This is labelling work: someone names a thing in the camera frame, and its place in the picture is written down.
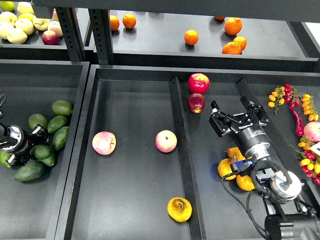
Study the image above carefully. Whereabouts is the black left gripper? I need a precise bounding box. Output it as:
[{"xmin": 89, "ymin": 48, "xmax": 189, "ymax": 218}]
[{"xmin": 4, "ymin": 125, "xmax": 51, "ymax": 167}]

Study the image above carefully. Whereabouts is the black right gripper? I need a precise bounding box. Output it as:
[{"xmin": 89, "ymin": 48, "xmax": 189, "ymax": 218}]
[{"xmin": 209, "ymin": 95, "xmax": 271, "ymax": 157}]

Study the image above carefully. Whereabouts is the dark green avocado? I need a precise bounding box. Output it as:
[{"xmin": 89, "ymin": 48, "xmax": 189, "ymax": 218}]
[{"xmin": 30, "ymin": 144, "xmax": 52, "ymax": 160}]

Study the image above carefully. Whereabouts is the pink apple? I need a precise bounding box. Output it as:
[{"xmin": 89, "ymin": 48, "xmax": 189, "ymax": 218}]
[
  {"xmin": 92, "ymin": 131, "xmax": 117, "ymax": 155},
  {"xmin": 155, "ymin": 130, "xmax": 177, "ymax": 153}
]

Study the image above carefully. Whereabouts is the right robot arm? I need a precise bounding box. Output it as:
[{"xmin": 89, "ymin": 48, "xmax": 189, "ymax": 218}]
[{"xmin": 209, "ymin": 95, "xmax": 320, "ymax": 240}]

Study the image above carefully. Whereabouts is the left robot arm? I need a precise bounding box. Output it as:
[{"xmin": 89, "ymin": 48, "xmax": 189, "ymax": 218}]
[{"xmin": 0, "ymin": 123, "xmax": 50, "ymax": 167}]

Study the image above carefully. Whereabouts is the light green avocado far left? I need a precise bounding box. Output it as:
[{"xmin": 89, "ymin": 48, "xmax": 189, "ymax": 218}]
[{"xmin": 0, "ymin": 150, "xmax": 12, "ymax": 168}]

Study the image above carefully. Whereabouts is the dark avocado bottom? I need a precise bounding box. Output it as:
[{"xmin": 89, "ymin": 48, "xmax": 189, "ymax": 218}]
[{"xmin": 12, "ymin": 161, "xmax": 47, "ymax": 182}]

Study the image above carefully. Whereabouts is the green avocado upper left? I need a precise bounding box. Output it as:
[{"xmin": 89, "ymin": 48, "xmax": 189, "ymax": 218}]
[{"xmin": 28, "ymin": 113, "xmax": 48, "ymax": 130}]

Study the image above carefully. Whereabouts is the green avocado centre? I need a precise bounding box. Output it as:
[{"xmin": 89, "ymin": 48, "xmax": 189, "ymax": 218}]
[{"xmin": 39, "ymin": 153, "xmax": 56, "ymax": 167}]

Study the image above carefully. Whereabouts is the green avocado middle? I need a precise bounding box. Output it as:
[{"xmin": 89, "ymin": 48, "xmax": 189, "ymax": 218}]
[{"xmin": 47, "ymin": 115, "xmax": 68, "ymax": 134}]

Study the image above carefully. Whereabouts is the green avocado top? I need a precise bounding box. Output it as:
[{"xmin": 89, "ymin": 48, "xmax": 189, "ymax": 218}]
[{"xmin": 51, "ymin": 100, "xmax": 73, "ymax": 116}]

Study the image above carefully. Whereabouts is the orange cherry tomato vine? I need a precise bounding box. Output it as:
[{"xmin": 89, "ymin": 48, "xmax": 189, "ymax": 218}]
[{"xmin": 267, "ymin": 86, "xmax": 285, "ymax": 115}]

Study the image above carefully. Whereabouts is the dark red apple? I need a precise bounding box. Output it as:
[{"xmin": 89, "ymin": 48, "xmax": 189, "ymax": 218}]
[{"xmin": 187, "ymin": 93, "xmax": 206, "ymax": 114}]

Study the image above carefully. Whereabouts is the bright red apple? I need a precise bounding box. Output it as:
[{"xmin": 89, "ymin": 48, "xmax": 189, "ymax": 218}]
[{"xmin": 187, "ymin": 73, "xmax": 210, "ymax": 95}]

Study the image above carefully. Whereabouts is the red chili pepper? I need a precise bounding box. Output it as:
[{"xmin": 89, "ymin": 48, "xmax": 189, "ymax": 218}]
[{"xmin": 289, "ymin": 102, "xmax": 304, "ymax": 137}]

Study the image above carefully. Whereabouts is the orange on shelf front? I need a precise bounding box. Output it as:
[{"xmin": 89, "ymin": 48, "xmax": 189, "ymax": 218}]
[{"xmin": 222, "ymin": 41, "xmax": 242, "ymax": 55}]

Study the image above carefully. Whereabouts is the yellow cherry tomato vine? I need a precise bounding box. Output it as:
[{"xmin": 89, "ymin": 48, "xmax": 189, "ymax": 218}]
[{"xmin": 301, "ymin": 94, "xmax": 319, "ymax": 122}]

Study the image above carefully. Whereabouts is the pink apple right edge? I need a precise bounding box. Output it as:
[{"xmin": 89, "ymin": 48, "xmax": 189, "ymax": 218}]
[{"xmin": 303, "ymin": 121, "xmax": 320, "ymax": 143}]

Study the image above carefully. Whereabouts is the orange on shelf right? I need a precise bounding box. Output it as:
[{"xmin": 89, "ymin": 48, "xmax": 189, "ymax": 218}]
[{"xmin": 233, "ymin": 36, "xmax": 247, "ymax": 51}]

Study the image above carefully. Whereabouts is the large orange on shelf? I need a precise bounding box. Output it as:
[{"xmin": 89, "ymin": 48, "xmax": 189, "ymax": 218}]
[{"xmin": 224, "ymin": 17, "xmax": 243, "ymax": 36}]

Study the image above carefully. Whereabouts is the orange on shelf centre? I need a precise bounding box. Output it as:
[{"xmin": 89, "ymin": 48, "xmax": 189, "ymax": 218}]
[{"xmin": 184, "ymin": 29, "xmax": 199, "ymax": 46}]

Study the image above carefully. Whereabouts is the red apple on shelf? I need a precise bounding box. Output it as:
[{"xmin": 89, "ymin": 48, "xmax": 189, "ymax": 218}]
[{"xmin": 41, "ymin": 30, "xmax": 60, "ymax": 46}]

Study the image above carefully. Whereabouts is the orange on shelf left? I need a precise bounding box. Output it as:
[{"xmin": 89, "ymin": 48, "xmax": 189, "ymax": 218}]
[{"xmin": 109, "ymin": 15, "xmax": 120, "ymax": 32}]

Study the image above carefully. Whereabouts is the green avocado by wall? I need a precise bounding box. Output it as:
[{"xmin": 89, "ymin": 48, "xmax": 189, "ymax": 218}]
[{"xmin": 52, "ymin": 126, "xmax": 70, "ymax": 151}]

